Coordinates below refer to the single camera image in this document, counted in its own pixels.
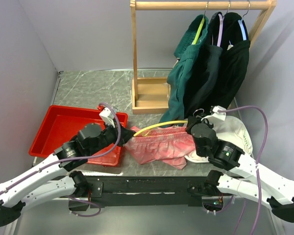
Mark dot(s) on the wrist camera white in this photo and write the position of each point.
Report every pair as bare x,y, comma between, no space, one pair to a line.
218,114
106,115

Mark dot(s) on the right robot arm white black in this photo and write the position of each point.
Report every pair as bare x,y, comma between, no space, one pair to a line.
227,145

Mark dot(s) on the lime green hanger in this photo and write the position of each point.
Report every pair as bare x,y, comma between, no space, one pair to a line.
200,27

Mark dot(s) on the black shorts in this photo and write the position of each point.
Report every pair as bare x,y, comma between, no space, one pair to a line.
233,63

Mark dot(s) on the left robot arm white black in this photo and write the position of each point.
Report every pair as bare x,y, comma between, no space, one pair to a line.
56,176

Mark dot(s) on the light blue hanger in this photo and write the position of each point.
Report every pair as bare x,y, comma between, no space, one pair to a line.
242,28

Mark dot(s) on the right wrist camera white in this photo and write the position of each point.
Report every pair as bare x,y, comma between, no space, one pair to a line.
218,114

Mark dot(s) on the red plastic tray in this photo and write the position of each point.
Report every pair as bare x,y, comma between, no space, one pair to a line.
61,123

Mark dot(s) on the lilac hanger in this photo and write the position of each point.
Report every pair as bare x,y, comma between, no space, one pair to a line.
220,29

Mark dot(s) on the yellow clothes hanger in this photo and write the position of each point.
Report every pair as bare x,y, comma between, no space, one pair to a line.
140,132

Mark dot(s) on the teal green shorts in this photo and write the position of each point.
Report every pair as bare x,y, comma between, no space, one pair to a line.
186,55

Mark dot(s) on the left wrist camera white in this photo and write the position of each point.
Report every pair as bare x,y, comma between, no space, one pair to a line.
106,115

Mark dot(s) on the pink patterned shorts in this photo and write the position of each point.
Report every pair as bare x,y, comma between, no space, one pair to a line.
169,145

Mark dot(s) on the wooden clothes rack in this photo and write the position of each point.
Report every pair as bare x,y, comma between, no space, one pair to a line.
150,94

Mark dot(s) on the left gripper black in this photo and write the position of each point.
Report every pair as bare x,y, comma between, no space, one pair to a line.
125,135

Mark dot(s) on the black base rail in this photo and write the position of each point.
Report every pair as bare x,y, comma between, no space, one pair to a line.
110,191

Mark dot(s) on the white cloth basket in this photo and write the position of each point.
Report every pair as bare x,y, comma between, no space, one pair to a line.
232,130

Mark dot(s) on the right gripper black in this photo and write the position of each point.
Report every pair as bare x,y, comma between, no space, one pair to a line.
192,119

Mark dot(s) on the dark grey shorts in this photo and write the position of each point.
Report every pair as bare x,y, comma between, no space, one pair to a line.
205,71

